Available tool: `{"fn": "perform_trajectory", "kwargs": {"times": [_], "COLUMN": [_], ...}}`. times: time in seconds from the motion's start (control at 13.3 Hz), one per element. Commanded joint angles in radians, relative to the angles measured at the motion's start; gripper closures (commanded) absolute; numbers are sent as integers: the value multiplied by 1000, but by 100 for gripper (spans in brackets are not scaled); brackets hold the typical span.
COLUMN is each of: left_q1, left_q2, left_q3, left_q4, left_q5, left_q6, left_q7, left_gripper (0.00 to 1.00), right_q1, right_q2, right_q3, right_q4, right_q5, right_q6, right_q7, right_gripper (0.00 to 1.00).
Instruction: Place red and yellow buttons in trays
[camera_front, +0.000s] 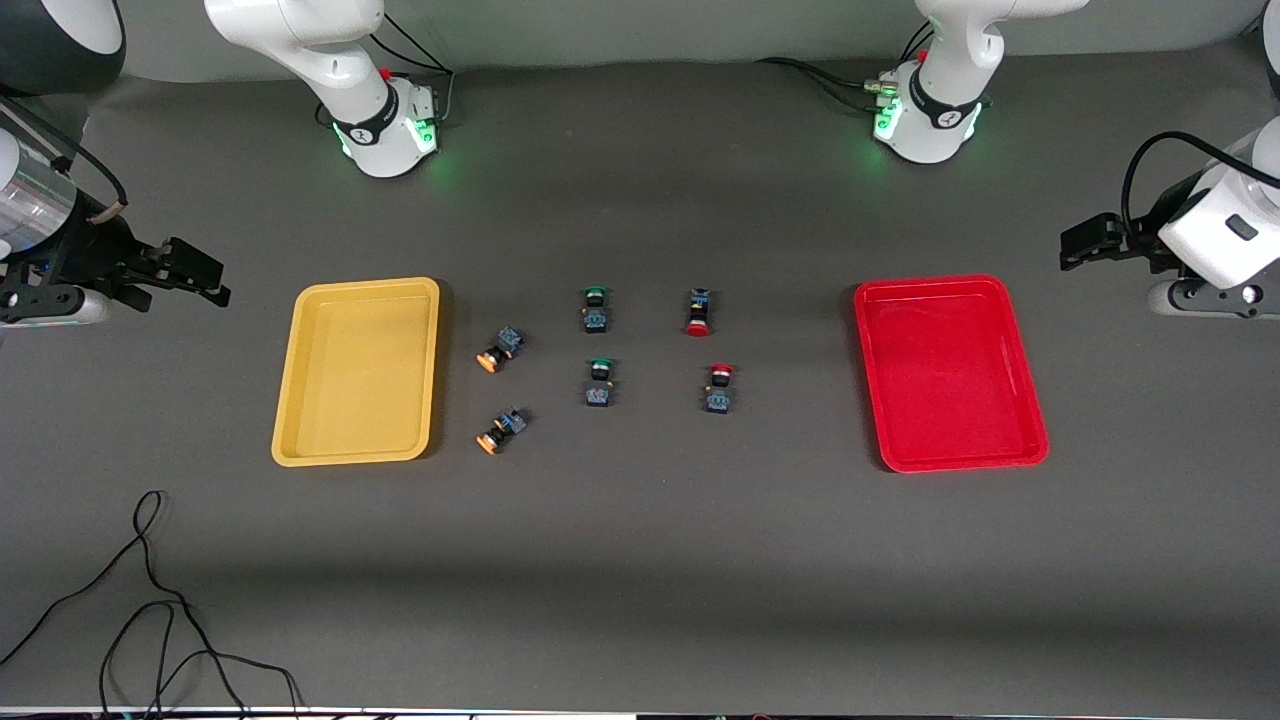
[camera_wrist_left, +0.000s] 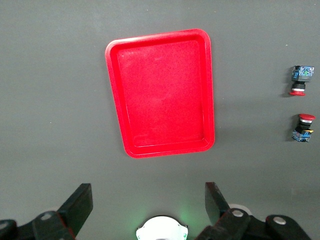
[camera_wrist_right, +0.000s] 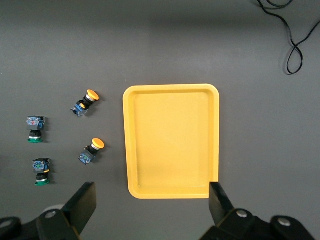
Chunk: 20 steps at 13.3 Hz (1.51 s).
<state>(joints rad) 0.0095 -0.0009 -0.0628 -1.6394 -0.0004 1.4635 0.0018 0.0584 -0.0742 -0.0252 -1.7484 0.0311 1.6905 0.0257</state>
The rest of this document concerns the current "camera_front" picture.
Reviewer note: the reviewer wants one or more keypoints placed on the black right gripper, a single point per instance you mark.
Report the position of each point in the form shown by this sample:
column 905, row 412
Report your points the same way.
column 92, row 254

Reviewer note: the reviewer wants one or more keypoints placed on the red plastic tray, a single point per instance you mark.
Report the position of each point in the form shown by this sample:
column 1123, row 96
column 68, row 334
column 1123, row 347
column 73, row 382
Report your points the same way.
column 950, row 380

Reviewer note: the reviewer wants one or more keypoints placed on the green push button switch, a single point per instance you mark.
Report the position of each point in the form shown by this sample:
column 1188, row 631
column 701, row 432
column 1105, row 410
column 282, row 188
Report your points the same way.
column 599, row 392
column 596, row 318

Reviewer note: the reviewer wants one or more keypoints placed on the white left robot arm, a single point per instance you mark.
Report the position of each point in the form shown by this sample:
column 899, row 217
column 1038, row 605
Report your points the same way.
column 950, row 50

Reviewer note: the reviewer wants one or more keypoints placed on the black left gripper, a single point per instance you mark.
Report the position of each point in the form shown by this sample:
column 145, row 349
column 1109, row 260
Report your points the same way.
column 1140, row 243

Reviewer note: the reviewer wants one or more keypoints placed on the yellow plastic tray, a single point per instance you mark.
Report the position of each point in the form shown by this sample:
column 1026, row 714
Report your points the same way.
column 355, row 380

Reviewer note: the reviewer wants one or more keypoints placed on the red push button switch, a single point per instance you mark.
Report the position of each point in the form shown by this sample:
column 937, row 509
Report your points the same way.
column 718, row 398
column 699, row 315

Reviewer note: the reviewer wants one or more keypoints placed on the yellow push button switch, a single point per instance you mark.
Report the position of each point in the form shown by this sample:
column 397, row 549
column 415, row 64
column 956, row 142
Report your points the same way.
column 503, row 347
column 503, row 430

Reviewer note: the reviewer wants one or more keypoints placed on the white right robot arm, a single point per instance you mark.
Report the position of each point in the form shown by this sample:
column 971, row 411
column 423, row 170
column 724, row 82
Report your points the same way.
column 340, row 60

